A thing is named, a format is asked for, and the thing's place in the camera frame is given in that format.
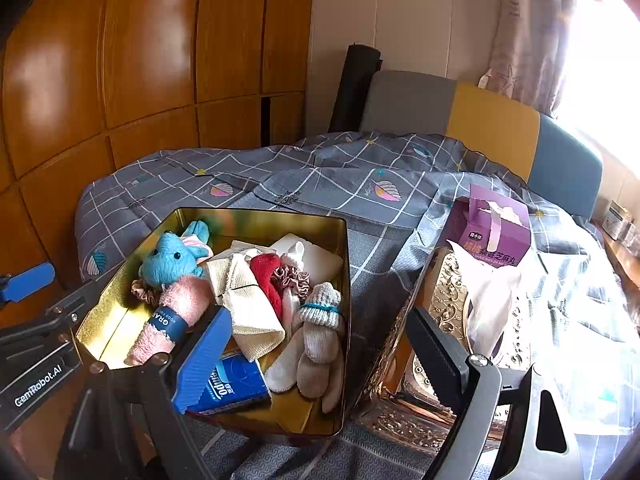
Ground beige cloth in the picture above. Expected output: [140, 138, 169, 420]
[206, 252, 287, 362]

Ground black rolled mat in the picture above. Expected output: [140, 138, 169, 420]
[328, 44, 383, 133]

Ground gold tin box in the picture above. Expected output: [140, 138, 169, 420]
[75, 206, 351, 436]

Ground window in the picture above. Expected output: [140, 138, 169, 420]
[555, 0, 640, 181]

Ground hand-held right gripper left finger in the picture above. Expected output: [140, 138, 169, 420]
[52, 305, 233, 480]

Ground white sock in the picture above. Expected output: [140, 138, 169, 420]
[284, 241, 307, 272]
[264, 332, 303, 393]

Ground red plush cloth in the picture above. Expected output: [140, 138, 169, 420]
[249, 253, 286, 313]

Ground grey checked blanket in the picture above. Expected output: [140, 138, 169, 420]
[75, 130, 640, 480]

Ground purple cardboard box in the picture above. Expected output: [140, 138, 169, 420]
[444, 183, 532, 267]

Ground grey yellow blue headboard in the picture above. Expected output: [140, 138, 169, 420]
[360, 70, 604, 218]

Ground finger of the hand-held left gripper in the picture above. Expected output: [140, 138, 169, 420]
[42, 280, 108, 333]
[0, 261, 57, 306]

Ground pink towel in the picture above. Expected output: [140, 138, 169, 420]
[124, 275, 211, 367]

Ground wooden side table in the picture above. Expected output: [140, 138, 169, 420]
[600, 230, 640, 301]

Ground blue tissue packet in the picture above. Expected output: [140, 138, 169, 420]
[192, 352, 272, 415]

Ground grey knitted gloves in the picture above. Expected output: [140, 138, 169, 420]
[291, 281, 347, 414]

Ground wooden wardrobe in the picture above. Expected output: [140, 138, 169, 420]
[0, 0, 316, 311]

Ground large white tin can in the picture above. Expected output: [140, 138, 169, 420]
[602, 201, 632, 238]

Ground ornate gold tissue box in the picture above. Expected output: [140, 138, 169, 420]
[350, 240, 532, 456]

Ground pink patterned curtain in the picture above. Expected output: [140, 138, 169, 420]
[477, 0, 601, 116]

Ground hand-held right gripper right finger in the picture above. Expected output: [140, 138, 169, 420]
[405, 306, 583, 480]

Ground blue plush toy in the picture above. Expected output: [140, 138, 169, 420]
[138, 220, 213, 283]

